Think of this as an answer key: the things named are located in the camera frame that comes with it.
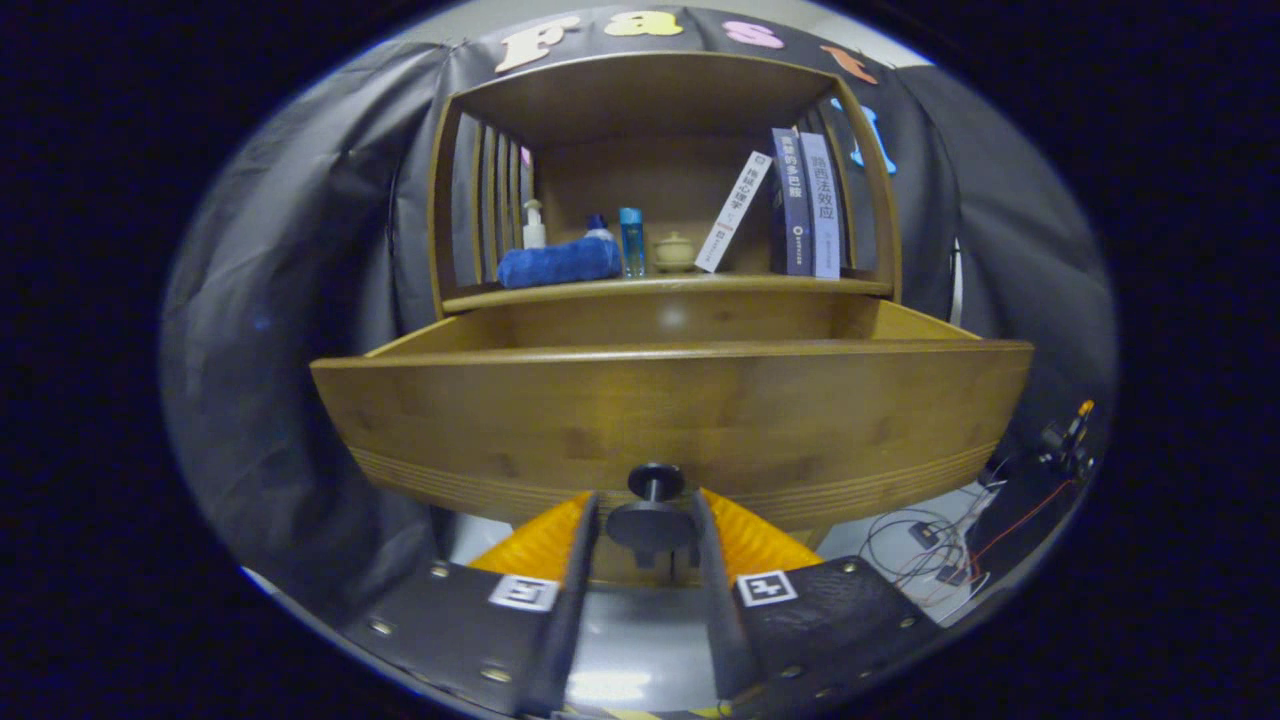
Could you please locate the wooden cabinet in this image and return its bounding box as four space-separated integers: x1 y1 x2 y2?
428 50 903 591

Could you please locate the black clamp with orange tip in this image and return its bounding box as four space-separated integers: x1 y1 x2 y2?
1038 400 1097 483

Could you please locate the light blue book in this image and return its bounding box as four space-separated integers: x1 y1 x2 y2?
798 132 843 280

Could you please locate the black backdrop cloth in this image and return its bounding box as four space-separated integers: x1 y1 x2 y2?
160 5 1116 601

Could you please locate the white book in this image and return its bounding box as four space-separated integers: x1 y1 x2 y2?
695 151 773 274

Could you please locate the dark blue book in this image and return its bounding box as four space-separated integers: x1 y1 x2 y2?
770 127 813 277

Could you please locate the clear blue bottle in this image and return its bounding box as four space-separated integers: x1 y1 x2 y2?
619 207 646 278

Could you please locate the tangle of thin cables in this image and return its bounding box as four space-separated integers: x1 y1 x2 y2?
862 480 1003 611

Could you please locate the blue folded towel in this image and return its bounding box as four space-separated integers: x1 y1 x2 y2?
497 237 623 290

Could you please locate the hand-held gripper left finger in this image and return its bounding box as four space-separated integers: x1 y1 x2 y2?
340 490 603 717

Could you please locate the wooden drawer with black knob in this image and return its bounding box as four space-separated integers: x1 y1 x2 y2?
310 295 1036 561

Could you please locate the wooden countertop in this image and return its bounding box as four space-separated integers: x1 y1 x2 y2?
440 272 894 313

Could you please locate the beige lidded teacup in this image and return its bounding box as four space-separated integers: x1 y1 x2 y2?
652 232 697 273

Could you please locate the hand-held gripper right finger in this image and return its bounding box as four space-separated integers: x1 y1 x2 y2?
692 488 946 706

